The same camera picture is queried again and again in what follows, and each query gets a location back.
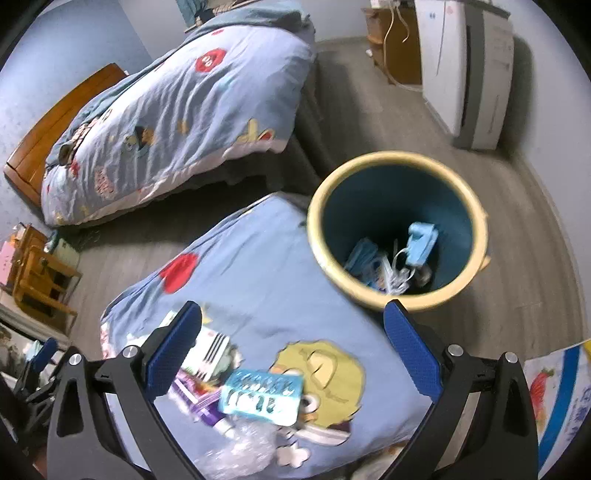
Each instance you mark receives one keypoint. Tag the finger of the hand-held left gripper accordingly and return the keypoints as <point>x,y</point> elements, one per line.
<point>44,354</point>

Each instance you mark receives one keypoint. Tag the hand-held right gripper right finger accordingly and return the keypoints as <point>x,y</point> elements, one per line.
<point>411,348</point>

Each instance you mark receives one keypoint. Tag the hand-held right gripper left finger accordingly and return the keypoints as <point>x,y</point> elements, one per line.
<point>173,350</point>

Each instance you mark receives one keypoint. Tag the green medicine box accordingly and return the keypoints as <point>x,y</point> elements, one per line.
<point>212,353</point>

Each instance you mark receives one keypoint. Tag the purple tube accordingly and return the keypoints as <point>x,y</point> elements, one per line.
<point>203,406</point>

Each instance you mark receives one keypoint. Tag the white tissue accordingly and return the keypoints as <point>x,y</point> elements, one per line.
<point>401,279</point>

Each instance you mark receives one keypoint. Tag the blue wet wipe packet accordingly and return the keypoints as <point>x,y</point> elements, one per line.
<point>261,398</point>

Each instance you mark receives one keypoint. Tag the blue face mask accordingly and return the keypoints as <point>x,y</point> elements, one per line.
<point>421,242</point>

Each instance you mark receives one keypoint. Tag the clear plastic bag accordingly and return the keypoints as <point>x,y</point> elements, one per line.
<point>244,450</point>

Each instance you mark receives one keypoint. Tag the yellow-rimmed teal trash bin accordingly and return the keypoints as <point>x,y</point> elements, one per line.
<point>392,203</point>

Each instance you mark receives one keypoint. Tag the wooden chair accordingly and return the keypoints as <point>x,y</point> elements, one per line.
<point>41,281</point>

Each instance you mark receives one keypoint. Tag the pink box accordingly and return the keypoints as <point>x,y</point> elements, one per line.
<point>5,265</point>

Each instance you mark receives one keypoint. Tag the small green bin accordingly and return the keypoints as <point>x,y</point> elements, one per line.
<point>64,251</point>

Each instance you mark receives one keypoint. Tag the cartoon printed blue sheet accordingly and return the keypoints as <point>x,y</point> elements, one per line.
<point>258,277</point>

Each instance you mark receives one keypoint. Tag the strawberry printed bag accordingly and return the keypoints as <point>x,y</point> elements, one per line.
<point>554,397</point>

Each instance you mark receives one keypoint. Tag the wooden bed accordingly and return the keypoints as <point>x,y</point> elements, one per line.
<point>51,124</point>

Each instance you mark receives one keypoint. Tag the bed with cartoon duvet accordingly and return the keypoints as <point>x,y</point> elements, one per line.
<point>184,101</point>

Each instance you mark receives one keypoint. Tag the white air purifier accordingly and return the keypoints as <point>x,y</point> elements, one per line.
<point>443,60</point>

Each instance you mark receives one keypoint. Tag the wooden nightstand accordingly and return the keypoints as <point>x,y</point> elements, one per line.
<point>406,55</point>

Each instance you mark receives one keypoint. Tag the teal curtain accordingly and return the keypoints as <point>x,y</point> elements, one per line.
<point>189,8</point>

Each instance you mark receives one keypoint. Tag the grey-blue blanket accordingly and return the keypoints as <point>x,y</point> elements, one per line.
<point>263,11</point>

